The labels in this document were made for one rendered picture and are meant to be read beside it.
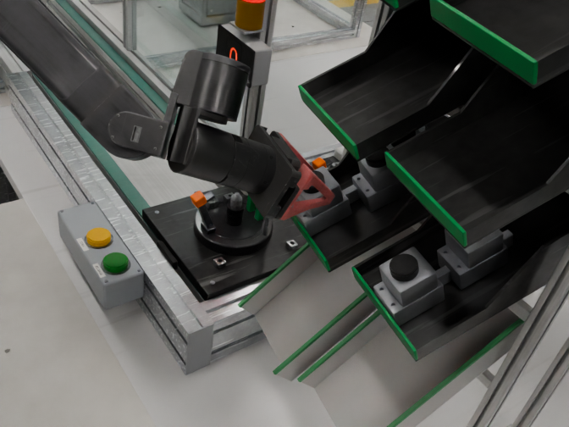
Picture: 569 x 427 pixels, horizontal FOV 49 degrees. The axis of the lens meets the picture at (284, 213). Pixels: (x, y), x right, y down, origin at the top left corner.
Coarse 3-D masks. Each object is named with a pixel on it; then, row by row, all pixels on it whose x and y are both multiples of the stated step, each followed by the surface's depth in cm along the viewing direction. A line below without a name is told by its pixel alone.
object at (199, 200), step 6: (198, 192) 102; (210, 192) 104; (192, 198) 102; (198, 198) 101; (204, 198) 102; (210, 198) 103; (198, 204) 102; (204, 204) 103; (198, 210) 105; (204, 210) 104; (204, 216) 105; (204, 222) 106; (210, 222) 107
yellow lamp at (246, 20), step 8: (240, 0) 108; (240, 8) 108; (248, 8) 108; (256, 8) 108; (264, 8) 110; (240, 16) 109; (248, 16) 108; (256, 16) 109; (240, 24) 110; (248, 24) 109; (256, 24) 110
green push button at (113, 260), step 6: (114, 252) 103; (120, 252) 103; (108, 258) 102; (114, 258) 102; (120, 258) 102; (126, 258) 102; (108, 264) 101; (114, 264) 101; (120, 264) 101; (126, 264) 102; (108, 270) 101; (114, 270) 101; (120, 270) 101
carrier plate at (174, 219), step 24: (216, 192) 120; (240, 192) 121; (144, 216) 113; (168, 216) 112; (192, 216) 113; (168, 240) 108; (192, 240) 108; (288, 240) 112; (192, 264) 104; (240, 264) 105; (264, 264) 106; (216, 288) 100
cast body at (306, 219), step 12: (324, 168) 77; (324, 180) 75; (312, 192) 75; (336, 192) 75; (348, 192) 79; (336, 204) 77; (348, 204) 78; (300, 216) 77; (312, 216) 76; (324, 216) 77; (336, 216) 78; (312, 228) 78; (324, 228) 79
